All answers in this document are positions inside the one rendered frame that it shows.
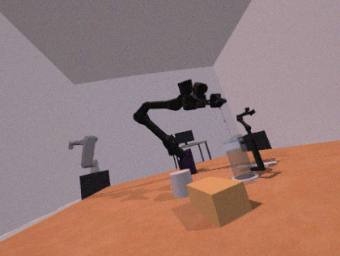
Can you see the glass french press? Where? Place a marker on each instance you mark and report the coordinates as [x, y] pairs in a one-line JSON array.
[[238, 157]]

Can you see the tan cube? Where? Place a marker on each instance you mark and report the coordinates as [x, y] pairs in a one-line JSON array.
[[220, 200]]

